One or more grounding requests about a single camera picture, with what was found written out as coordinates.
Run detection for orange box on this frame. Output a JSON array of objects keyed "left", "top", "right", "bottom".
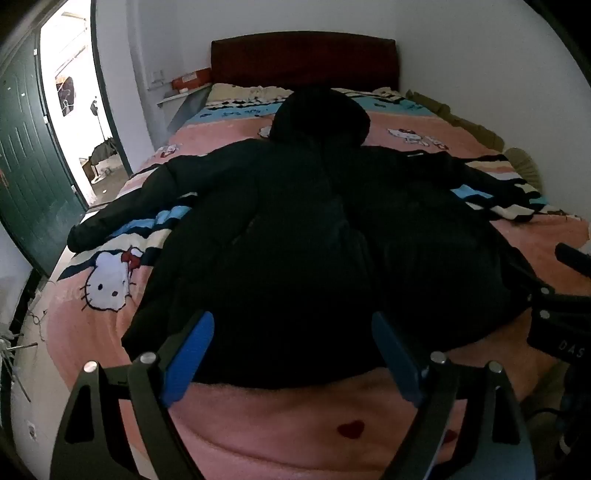
[{"left": 171, "top": 67, "right": 212, "bottom": 92}]

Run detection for loose thin cables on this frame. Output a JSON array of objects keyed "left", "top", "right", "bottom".
[{"left": 0, "top": 305, "right": 49, "bottom": 402}]

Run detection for pink cartoon cat blanket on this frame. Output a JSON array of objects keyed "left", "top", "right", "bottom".
[{"left": 28, "top": 83, "right": 591, "bottom": 480}]

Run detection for olive green bedding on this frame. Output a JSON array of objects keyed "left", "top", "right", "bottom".
[{"left": 405, "top": 89, "right": 550, "bottom": 191}]

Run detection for dark green door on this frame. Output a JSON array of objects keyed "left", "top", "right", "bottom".
[{"left": 0, "top": 32, "right": 88, "bottom": 278}]

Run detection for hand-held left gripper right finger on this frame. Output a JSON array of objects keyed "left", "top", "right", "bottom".
[{"left": 370, "top": 311, "right": 537, "bottom": 480}]

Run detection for black hooded jacket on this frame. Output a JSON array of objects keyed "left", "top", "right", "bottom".
[{"left": 67, "top": 87, "right": 541, "bottom": 388}]

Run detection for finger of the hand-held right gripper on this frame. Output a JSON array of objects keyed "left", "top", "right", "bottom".
[
  {"left": 555, "top": 243, "right": 591, "bottom": 278},
  {"left": 519, "top": 277, "right": 591, "bottom": 312}
]

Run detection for dark red bed headboard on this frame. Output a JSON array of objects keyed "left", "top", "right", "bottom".
[{"left": 211, "top": 38, "right": 400, "bottom": 90}]

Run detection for white wall shelf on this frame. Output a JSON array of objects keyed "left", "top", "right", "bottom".
[{"left": 156, "top": 89, "right": 212, "bottom": 108}]

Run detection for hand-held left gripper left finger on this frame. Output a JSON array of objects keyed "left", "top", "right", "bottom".
[{"left": 50, "top": 311, "right": 215, "bottom": 480}]

